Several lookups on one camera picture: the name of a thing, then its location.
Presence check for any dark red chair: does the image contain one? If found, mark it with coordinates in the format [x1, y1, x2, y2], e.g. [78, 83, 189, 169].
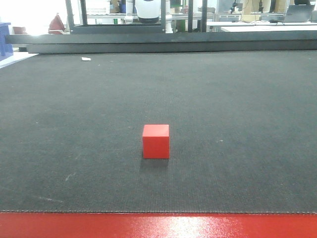
[48, 13, 65, 35]

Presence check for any grey laptop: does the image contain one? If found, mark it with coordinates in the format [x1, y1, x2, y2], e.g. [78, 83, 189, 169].
[284, 5, 314, 22]

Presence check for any red glossy table edge strip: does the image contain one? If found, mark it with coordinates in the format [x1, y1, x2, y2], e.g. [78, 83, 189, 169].
[0, 213, 317, 238]

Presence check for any red magnetic cube block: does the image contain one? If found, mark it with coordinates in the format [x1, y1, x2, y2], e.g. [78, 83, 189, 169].
[142, 124, 170, 159]

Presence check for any black metal frame rack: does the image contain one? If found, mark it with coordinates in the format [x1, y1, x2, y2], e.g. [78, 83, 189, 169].
[5, 0, 317, 54]

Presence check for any blue plastic bin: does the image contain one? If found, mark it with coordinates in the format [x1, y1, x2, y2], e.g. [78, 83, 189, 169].
[0, 22, 13, 60]

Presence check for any white robot torso base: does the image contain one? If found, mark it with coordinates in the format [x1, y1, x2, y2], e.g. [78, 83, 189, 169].
[124, 0, 173, 34]

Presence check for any white background desk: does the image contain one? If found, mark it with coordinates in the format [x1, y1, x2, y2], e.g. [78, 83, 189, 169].
[207, 21, 317, 32]

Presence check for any black woven table mat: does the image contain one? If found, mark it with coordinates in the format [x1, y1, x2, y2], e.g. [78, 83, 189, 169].
[0, 51, 317, 213]

